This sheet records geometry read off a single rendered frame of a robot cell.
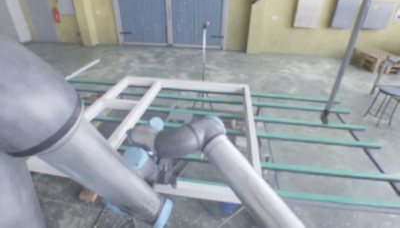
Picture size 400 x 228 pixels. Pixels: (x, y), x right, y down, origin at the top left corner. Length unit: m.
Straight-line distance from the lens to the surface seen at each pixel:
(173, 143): 0.76
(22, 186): 0.49
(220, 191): 1.20
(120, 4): 8.21
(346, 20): 7.98
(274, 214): 0.71
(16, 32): 10.71
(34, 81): 0.29
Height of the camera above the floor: 1.89
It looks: 30 degrees down
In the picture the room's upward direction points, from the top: 1 degrees clockwise
